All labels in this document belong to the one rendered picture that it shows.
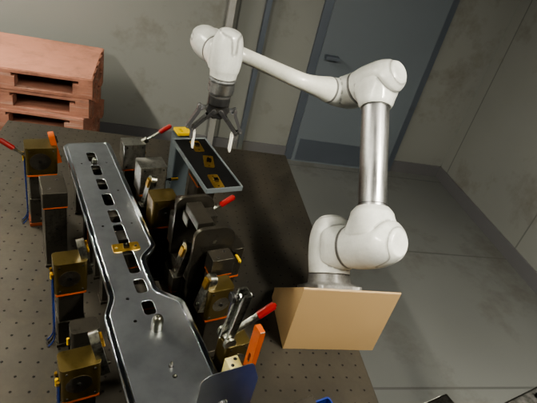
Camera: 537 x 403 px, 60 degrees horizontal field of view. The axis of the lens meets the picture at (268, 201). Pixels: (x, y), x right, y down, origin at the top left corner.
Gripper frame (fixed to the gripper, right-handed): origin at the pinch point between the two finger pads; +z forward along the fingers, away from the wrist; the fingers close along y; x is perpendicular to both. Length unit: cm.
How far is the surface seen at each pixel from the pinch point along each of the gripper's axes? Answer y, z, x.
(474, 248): -251, 123, -106
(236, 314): -1, 7, 74
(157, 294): 17, 23, 53
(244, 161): -36, 53, -87
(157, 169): 17.9, 12.3, -0.7
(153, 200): 18.9, 14.6, 16.4
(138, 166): 24.7, 12.6, -1.6
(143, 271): 21, 23, 43
